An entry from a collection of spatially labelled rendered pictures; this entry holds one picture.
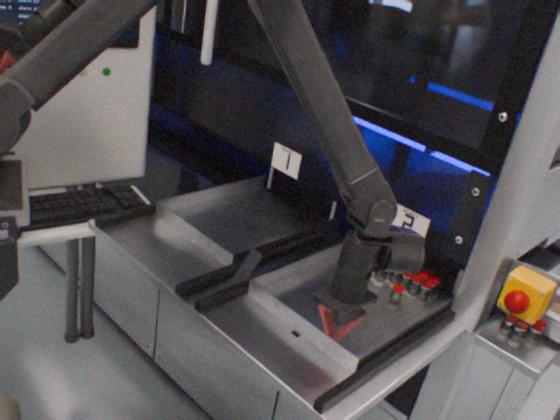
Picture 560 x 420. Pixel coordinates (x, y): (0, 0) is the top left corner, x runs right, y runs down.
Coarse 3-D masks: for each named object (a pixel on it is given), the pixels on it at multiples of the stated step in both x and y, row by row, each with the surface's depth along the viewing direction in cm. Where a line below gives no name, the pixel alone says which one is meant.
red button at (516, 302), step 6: (510, 294) 98; (516, 294) 98; (522, 294) 98; (504, 300) 99; (510, 300) 98; (516, 300) 97; (522, 300) 97; (528, 300) 98; (510, 306) 98; (516, 306) 98; (522, 306) 97; (528, 306) 98; (510, 312) 99; (516, 312) 98; (522, 312) 98
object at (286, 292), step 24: (288, 264) 113; (312, 264) 119; (336, 264) 123; (264, 288) 104; (288, 288) 111; (312, 288) 113; (384, 288) 117; (288, 312) 101; (312, 312) 106; (384, 312) 110; (408, 312) 111; (432, 312) 106; (312, 336) 98; (360, 336) 102; (384, 336) 103; (336, 360) 95; (360, 360) 92
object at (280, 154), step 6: (276, 144) 134; (276, 150) 134; (282, 150) 133; (288, 150) 132; (276, 156) 135; (282, 156) 133; (294, 156) 131; (300, 156) 129; (276, 162) 135; (282, 162) 134; (294, 162) 131; (276, 168) 136; (282, 168) 134; (288, 168) 133; (294, 168) 132; (288, 174) 133; (294, 174) 132
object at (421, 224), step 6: (402, 210) 114; (408, 210) 113; (402, 216) 114; (414, 216) 112; (420, 216) 111; (396, 222) 115; (402, 222) 114; (408, 222) 113; (414, 222) 112; (420, 222) 111; (426, 222) 110; (408, 228) 114; (414, 228) 113; (420, 228) 112; (426, 228) 111; (420, 234) 112
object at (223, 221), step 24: (192, 192) 134; (216, 192) 140; (240, 192) 146; (264, 192) 149; (168, 216) 125; (192, 216) 131; (216, 216) 133; (240, 216) 135; (264, 216) 137; (288, 216) 139; (312, 216) 141; (192, 240) 121; (216, 240) 123; (240, 240) 125; (264, 240) 126; (288, 240) 124
